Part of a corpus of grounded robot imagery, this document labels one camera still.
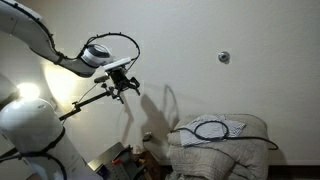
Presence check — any small black stand camera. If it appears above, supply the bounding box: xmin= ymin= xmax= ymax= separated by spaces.
xmin=93 ymin=75 xmax=111 ymax=84

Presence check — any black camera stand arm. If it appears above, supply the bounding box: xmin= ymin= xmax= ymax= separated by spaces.
xmin=58 ymin=83 xmax=116 ymax=122

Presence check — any thin grey camera cable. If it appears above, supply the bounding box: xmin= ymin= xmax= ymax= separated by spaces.
xmin=77 ymin=82 xmax=100 ymax=104

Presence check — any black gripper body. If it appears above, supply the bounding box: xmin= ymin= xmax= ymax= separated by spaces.
xmin=109 ymin=67 xmax=132 ymax=92

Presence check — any grey white striped cloth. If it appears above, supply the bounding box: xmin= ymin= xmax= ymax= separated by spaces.
xmin=179 ymin=113 xmax=247 ymax=148

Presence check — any white wall outlet plug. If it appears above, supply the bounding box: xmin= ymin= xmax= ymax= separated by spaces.
xmin=142 ymin=131 xmax=154 ymax=143

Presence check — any brown bag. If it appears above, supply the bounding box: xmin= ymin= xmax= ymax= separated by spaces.
xmin=134 ymin=148 xmax=163 ymax=180

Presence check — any black power cord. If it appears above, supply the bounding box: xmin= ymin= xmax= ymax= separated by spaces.
xmin=169 ymin=120 xmax=280 ymax=151

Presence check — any grey metal box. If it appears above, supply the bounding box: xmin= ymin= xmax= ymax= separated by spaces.
xmin=87 ymin=141 xmax=148 ymax=180

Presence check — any round metal wall door stop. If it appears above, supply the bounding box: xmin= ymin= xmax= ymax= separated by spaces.
xmin=217 ymin=50 xmax=231 ymax=65

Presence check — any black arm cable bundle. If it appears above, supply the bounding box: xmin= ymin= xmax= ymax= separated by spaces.
xmin=0 ymin=0 xmax=141 ymax=180

